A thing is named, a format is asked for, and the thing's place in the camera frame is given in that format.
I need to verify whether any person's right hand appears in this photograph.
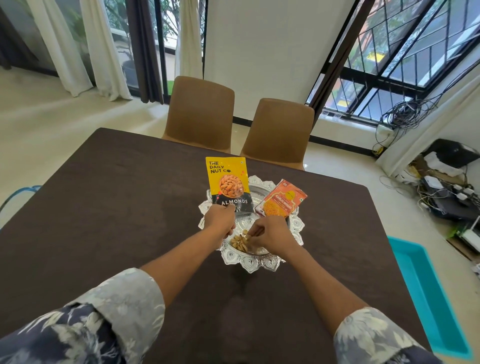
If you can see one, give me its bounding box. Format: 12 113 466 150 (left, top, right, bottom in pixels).
247 215 298 260

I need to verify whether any person's left hand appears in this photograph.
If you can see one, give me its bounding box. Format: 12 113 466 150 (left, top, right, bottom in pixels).
203 204 238 239

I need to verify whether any yellow almond packet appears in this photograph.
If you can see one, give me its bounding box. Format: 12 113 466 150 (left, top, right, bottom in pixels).
205 157 253 216

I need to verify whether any person's right forearm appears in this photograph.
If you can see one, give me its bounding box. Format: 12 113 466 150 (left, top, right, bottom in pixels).
283 240 370 336

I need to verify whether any person's left forearm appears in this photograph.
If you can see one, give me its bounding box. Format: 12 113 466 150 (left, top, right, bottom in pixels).
139 224 223 309

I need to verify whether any pile of nuts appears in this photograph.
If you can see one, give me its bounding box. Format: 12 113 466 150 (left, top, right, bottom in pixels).
229 229 259 253

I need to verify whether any ornate silver tray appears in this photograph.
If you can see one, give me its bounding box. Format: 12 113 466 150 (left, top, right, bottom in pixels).
198 175 305 273

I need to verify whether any orange snack packet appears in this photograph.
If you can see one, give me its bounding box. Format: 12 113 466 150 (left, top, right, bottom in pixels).
254 179 308 218

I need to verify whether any brown chair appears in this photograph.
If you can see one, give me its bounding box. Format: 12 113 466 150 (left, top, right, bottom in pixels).
161 76 236 154
240 98 315 171

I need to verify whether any dark brown tablecloth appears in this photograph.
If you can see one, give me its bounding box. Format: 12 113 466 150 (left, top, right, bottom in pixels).
0 127 433 364

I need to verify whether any person's right floral sleeve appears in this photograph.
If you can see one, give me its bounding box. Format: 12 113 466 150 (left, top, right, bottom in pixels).
333 307 443 364

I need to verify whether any person's floral sleeve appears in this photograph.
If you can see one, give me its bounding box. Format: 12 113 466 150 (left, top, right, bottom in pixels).
0 267 166 364
333 307 443 364

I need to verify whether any person's left floral sleeve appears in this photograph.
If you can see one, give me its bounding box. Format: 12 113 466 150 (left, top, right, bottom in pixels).
0 267 166 364

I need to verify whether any turquoise plastic tray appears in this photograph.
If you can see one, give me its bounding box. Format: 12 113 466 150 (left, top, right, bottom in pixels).
387 236 474 361

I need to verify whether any dark brown curtain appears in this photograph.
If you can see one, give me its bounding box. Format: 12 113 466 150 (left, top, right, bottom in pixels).
309 0 376 115
125 0 164 104

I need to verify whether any white curtain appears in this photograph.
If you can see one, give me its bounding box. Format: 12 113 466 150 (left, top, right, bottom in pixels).
80 0 133 102
175 0 203 80
26 0 93 97
376 74 480 178

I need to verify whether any flat black device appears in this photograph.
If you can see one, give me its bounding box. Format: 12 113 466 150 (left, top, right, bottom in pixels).
427 189 480 221

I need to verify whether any black window grille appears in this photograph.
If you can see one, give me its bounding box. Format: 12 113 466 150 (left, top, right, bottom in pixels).
307 0 480 126

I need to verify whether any black bag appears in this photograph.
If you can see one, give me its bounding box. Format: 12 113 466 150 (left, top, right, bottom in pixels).
423 138 480 169

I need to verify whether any blue hoop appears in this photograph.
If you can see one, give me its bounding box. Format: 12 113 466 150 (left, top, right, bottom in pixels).
0 185 43 215

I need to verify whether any white router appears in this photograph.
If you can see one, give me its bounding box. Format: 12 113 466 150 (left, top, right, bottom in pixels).
458 217 480 253

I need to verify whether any white wall socket box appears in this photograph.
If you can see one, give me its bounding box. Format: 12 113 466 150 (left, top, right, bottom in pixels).
376 125 395 146

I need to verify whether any tangled bundle of cables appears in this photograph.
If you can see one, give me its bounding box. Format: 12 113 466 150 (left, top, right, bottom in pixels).
380 95 440 131

